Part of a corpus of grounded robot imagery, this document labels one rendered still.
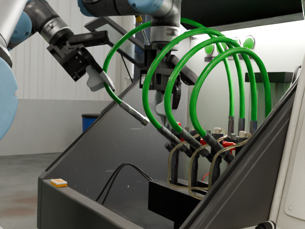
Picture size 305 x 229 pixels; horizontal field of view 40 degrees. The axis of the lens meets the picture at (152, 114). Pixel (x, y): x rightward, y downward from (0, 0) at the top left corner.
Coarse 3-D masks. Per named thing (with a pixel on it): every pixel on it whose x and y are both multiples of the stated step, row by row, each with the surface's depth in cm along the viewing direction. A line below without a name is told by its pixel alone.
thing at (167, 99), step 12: (192, 48) 92; (180, 60) 90; (252, 72) 102; (168, 84) 88; (252, 84) 102; (168, 96) 88; (252, 96) 103; (168, 108) 88; (252, 108) 103; (168, 120) 89; (252, 120) 103; (180, 132) 91; (252, 132) 103; (192, 144) 93; (204, 156) 95
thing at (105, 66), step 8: (144, 24) 114; (192, 24) 117; (200, 24) 118; (128, 32) 114; (136, 32) 114; (120, 40) 113; (112, 48) 113; (104, 64) 113; (224, 64) 120; (232, 80) 121; (232, 88) 121; (112, 96) 114; (232, 96) 121; (232, 104) 121; (232, 112) 121
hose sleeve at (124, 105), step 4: (120, 104) 114; (124, 104) 114; (124, 108) 115; (128, 108) 115; (132, 108) 115; (128, 112) 115; (132, 112) 115; (136, 112) 115; (136, 116) 115; (140, 116) 116; (140, 120) 116
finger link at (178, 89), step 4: (176, 84) 105; (180, 84) 105; (176, 88) 105; (180, 88) 105; (172, 92) 106; (176, 92) 105; (180, 92) 105; (176, 96) 105; (180, 96) 105; (172, 100) 106; (176, 100) 105; (172, 104) 106; (176, 104) 106; (172, 108) 106; (176, 108) 106
